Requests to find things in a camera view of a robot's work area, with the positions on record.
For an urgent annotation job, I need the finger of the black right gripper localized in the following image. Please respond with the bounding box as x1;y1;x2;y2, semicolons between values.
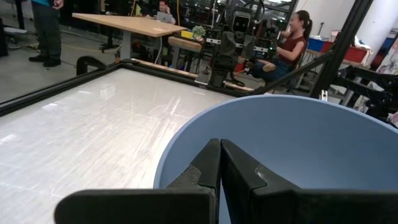
219;30;238;57
241;33;259;59

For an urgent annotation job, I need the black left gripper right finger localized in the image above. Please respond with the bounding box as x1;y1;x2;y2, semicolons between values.
220;139;398;224

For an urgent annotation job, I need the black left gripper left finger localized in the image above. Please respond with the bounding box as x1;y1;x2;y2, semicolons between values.
54;138;221;224

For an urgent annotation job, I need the blue bowl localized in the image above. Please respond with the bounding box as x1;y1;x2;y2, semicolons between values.
153;95;398;224

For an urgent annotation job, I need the small green plant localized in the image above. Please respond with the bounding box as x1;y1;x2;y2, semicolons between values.
191;25;206;40

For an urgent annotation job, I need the person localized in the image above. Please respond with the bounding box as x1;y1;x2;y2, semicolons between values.
247;9;313;84
29;0;65;68
157;0;177;15

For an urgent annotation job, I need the wooden bench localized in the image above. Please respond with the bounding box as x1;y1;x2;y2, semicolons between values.
167;35;203;69

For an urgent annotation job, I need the blue storage bin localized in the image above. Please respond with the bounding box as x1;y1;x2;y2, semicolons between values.
307;37;326;52

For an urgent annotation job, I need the silver laptop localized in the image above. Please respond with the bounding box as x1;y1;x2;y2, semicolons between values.
155;11;174;24

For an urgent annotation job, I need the light wooden desk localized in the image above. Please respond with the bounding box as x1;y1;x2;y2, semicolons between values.
72;12;188;60

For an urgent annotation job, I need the red storage bin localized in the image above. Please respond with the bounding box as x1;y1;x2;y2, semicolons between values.
320;40;368;64

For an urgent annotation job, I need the black table clamp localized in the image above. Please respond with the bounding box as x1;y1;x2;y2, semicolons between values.
75;55;109;77

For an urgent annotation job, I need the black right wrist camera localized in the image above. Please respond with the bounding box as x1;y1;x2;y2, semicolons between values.
231;11;252;34

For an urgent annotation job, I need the yellow cable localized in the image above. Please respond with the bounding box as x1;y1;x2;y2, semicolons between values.
175;0;182;27

